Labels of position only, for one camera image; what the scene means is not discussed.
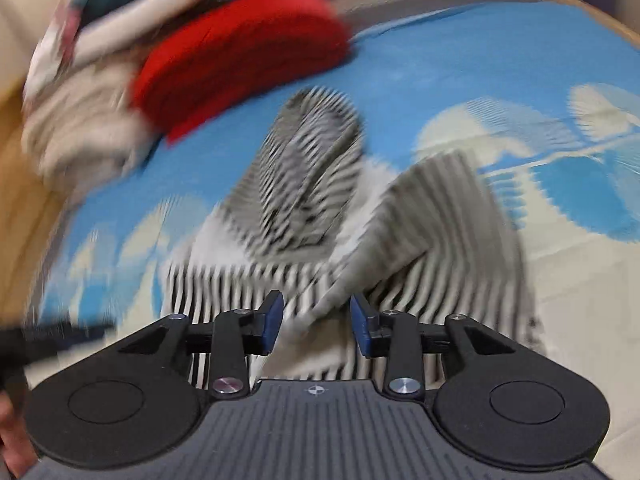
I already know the beige folded cloth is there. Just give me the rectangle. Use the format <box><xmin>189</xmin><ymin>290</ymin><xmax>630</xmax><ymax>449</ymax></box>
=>
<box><xmin>21</xmin><ymin>60</ymin><xmax>153</xmax><ymax>201</ymax></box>

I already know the black white striped small shirt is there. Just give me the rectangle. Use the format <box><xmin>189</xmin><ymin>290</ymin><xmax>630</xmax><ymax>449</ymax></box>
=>
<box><xmin>160</xmin><ymin>87</ymin><xmax>545</xmax><ymax>392</ymax></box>

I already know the red knitted cloth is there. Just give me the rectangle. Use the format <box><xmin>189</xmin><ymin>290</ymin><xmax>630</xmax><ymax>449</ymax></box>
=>
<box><xmin>129</xmin><ymin>0</ymin><xmax>352</xmax><ymax>145</ymax></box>

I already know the blue patterned bed sheet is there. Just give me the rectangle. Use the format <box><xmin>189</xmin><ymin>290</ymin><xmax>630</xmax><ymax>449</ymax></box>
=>
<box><xmin>37</xmin><ymin>0</ymin><xmax>640</xmax><ymax>461</ymax></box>

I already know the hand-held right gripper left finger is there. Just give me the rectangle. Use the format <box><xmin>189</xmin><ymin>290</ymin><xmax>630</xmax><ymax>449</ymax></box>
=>
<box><xmin>119</xmin><ymin>289</ymin><xmax>285</xmax><ymax>402</ymax></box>

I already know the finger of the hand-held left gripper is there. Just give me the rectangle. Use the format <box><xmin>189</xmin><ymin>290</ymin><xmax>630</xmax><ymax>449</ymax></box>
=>
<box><xmin>0</xmin><ymin>322</ymin><xmax>114</xmax><ymax>367</ymax></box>

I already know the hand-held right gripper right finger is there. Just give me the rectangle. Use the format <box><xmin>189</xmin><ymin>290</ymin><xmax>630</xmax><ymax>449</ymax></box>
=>
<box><xmin>349</xmin><ymin>293</ymin><xmax>507</xmax><ymax>401</ymax></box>

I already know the person's left hand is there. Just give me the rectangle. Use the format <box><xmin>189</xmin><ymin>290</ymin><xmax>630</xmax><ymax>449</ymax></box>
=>
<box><xmin>0</xmin><ymin>399</ymin><xmax>40</xmax><ymax>480</ymax></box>

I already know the wooden bed frame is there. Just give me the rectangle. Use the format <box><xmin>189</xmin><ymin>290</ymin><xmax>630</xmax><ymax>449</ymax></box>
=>
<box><xmin>0</xmin><ymin>80</ymin><xmax>68</xmax><ymax>333</ymax></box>

